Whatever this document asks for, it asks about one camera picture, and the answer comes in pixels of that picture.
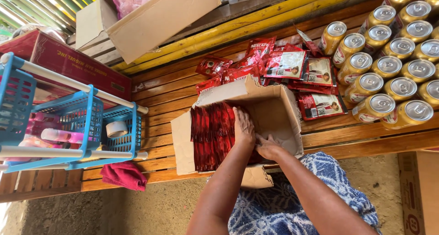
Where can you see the person's right hand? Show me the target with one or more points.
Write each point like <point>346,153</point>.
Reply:
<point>269,149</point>

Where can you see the person's left hand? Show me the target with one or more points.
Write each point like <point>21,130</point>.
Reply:
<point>244,128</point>

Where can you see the person's left fingers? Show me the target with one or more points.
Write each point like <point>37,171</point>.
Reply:
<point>241,114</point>

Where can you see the person's right fingers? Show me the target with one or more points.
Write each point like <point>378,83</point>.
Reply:
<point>263,139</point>

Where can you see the row of red coffee sachets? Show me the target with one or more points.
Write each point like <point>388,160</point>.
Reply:
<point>211,135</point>

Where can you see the small open cardboard box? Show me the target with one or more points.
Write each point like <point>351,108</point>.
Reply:
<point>274,115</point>

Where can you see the loose pile of coffee packets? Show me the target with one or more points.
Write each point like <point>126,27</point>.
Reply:
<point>284,65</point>

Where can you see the blue patterned clothing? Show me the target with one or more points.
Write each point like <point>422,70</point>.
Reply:
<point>274,211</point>

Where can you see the wooden slat bench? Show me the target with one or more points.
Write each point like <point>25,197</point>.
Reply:
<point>164,91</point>

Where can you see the yellow bamboo poles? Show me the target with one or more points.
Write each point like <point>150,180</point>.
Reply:
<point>219,31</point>

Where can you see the large open cardboard box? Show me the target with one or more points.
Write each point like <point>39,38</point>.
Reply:
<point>154,25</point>

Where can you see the white tape roll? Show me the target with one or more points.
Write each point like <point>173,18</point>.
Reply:
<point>117,129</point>

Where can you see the red cloth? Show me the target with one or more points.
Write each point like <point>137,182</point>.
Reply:
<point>123,175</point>

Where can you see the group of gold drink cans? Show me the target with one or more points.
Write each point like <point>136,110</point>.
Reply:
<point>387,67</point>

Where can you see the pink plastic bag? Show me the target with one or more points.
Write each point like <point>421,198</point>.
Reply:
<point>130,0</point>

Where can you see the blue plastic basket rack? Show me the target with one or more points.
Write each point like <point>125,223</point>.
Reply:
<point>80,115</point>

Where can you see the brown printed cardboard carton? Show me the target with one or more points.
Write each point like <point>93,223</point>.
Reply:
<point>420,194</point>

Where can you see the pink plastic bottle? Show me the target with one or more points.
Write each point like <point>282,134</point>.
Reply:
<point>63,135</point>

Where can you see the red carton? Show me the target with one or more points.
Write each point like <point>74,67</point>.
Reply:
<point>65,62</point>

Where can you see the clear plastic bag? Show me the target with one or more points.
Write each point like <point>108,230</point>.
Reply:
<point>41,31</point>

